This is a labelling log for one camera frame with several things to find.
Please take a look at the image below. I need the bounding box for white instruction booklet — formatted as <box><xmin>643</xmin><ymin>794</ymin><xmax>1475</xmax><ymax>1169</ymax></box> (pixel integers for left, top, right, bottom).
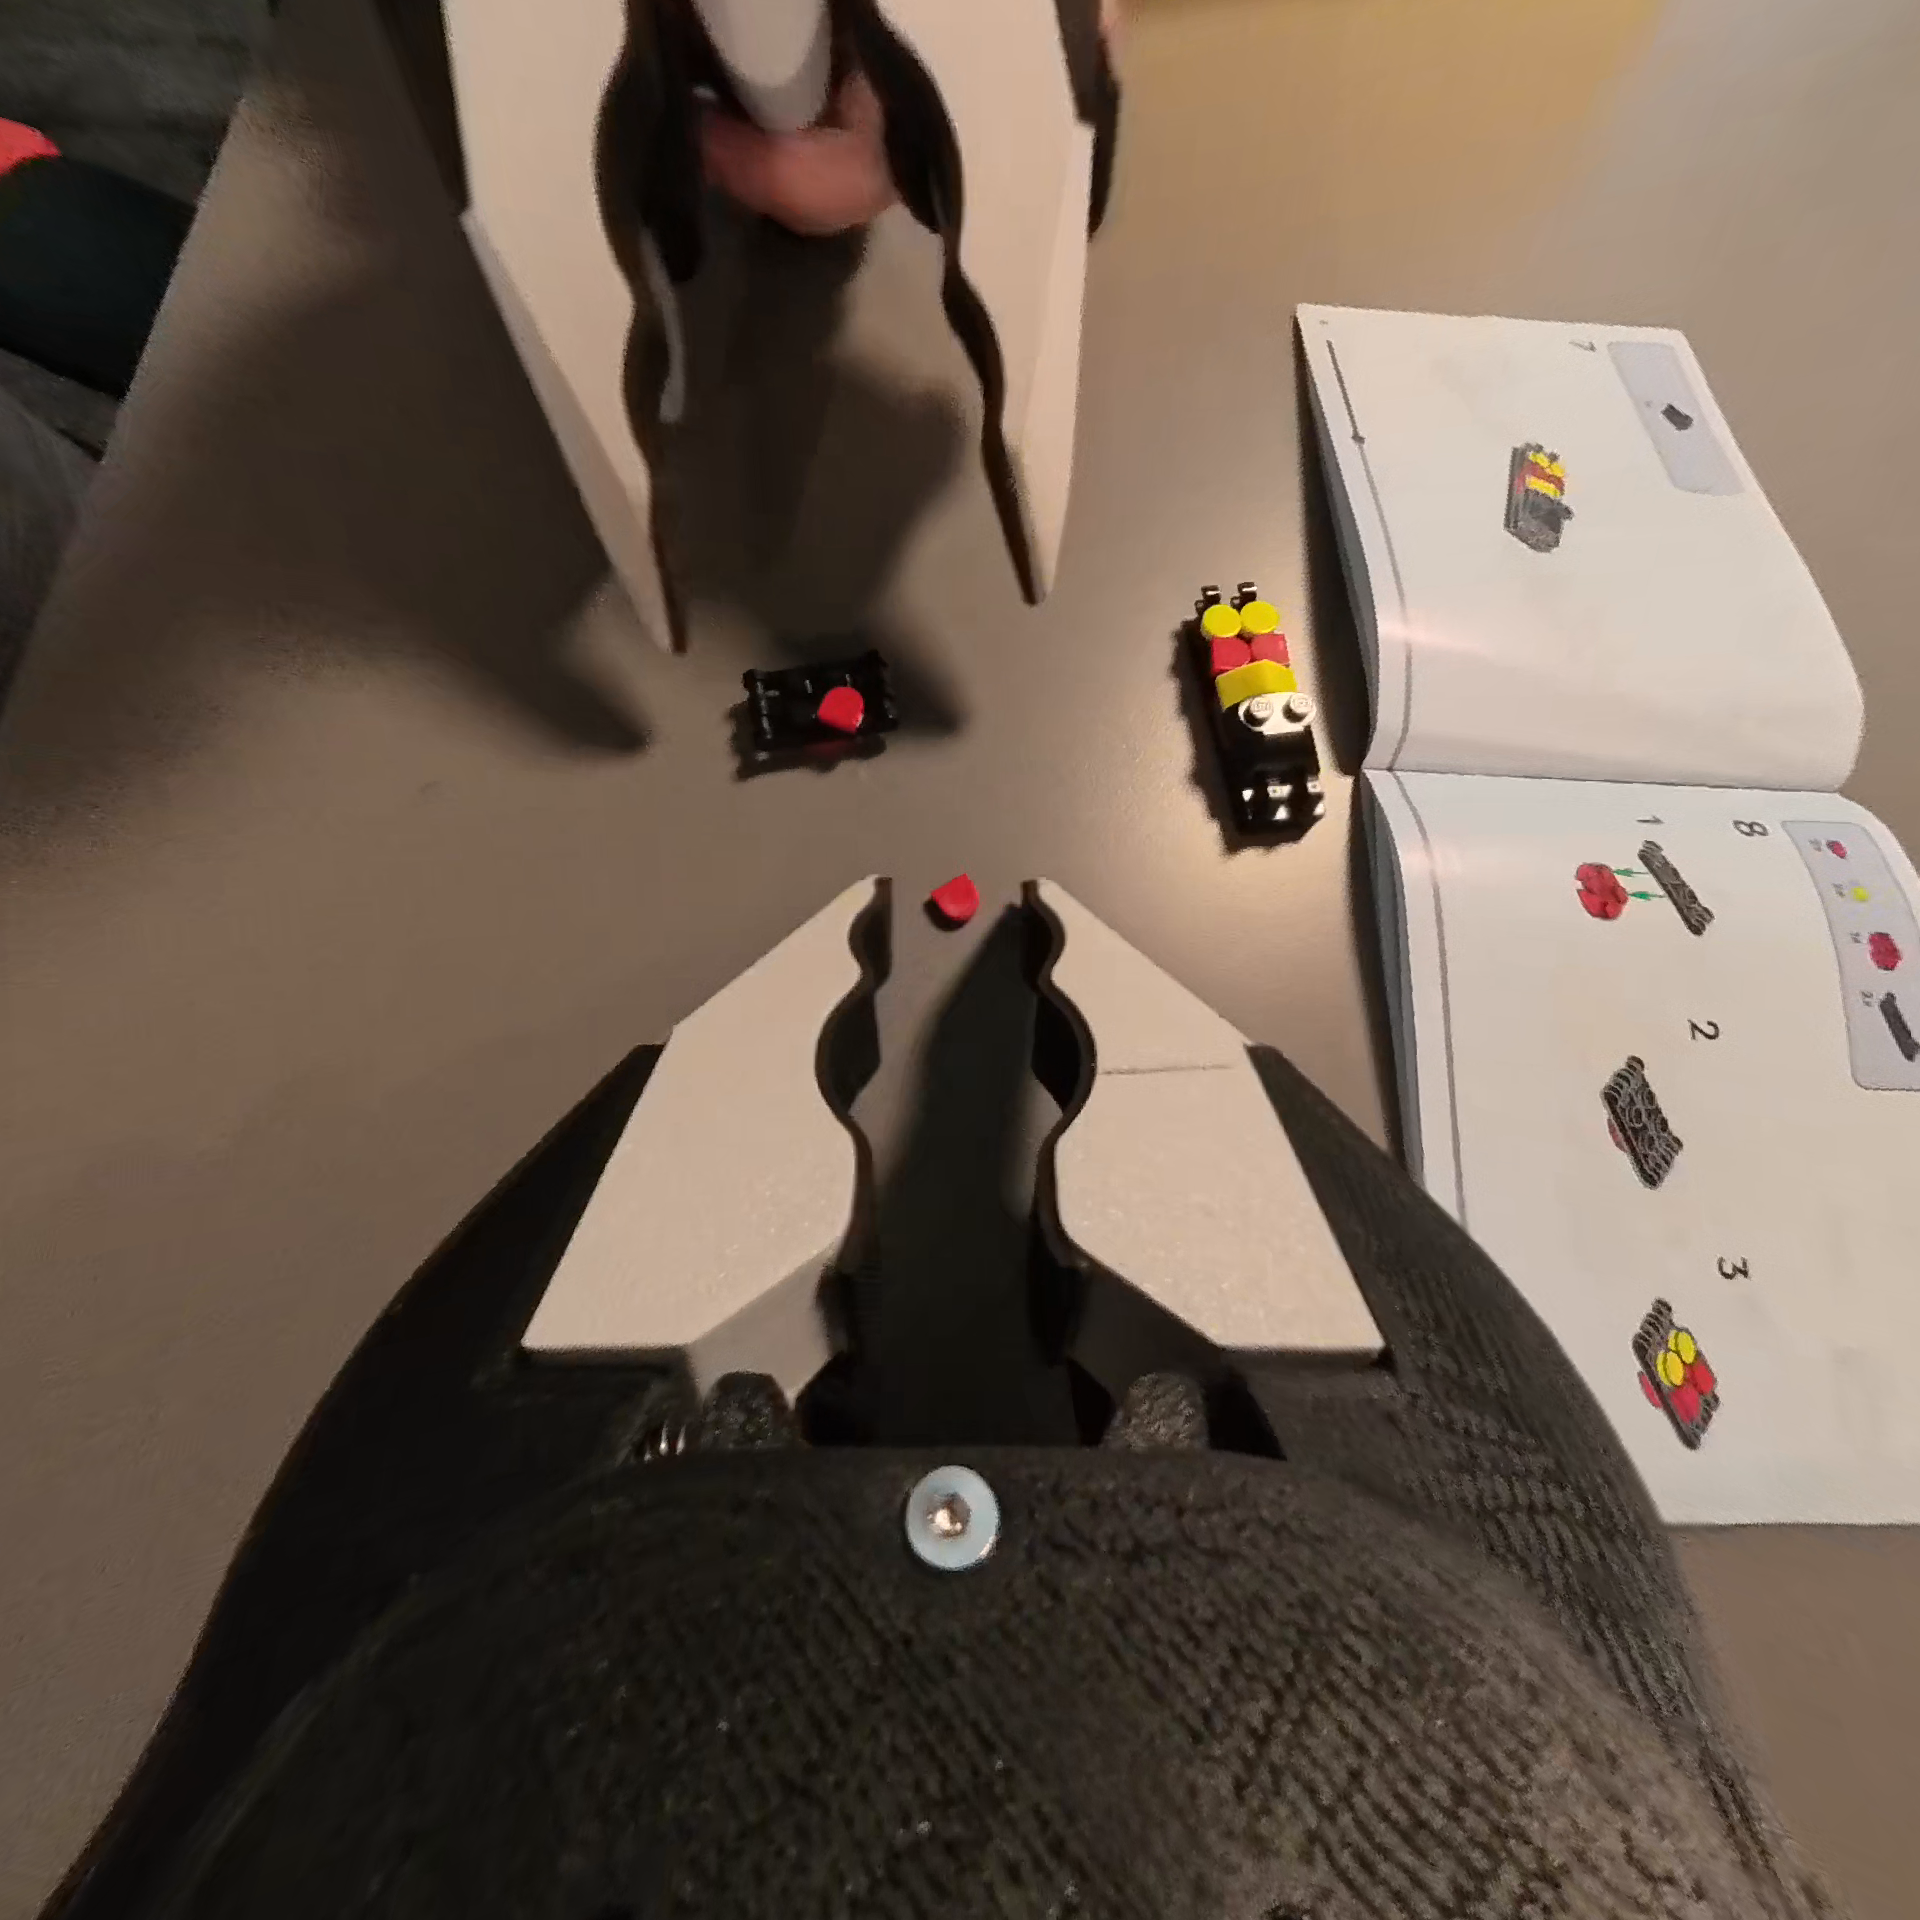
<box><xmin>1294</xmin><ymin>305</ymin><xmax>1920</xmax><ymax>1529</ymax></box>

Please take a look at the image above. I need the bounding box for black lego plate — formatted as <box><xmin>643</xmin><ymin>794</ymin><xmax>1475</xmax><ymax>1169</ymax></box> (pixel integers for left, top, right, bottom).
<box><xmin>732</xmin><ymin>649</ymin><xmax>905</xmax><ymax>778</ymax></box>

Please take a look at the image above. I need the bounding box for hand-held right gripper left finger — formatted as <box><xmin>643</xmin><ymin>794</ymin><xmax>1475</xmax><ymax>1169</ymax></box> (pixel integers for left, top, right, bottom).
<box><xmin>516</xmin><ymin>873</ymin><xmax>902</xmax><ymax>1377</ymax></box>

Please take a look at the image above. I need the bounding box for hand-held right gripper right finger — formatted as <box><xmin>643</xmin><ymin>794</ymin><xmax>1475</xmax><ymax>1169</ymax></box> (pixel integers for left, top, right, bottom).
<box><xmin>1020</xmin><ymin>877</ymin><xmax>1390</xmax><ymax>1364</ymax></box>

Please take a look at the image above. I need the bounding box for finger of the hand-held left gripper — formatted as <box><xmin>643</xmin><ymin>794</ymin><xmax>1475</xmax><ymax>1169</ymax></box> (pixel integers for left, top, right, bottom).
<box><xmin>884</xmin><ymin>0</ymin><xmax>1096</xmax><ymax>608</ymax></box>
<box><xmin>448</xmin><ymin>0</ymin><xmax>692</xmax><ymax>656</ymax></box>

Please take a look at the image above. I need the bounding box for person's left hand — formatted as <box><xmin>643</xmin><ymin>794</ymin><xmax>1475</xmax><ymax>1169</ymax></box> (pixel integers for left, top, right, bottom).
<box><xmin>701</xmin><ymin>75</ymin><xmax>905</xmax><ymax>241</ymax></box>

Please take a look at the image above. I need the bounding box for black yellow red lego model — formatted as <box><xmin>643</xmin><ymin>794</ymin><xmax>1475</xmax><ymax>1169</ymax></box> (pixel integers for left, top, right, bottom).
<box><xmin>1188</xmin><ymin>576</ymin><xmax>1329</xmax><ymax>845</ymax></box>

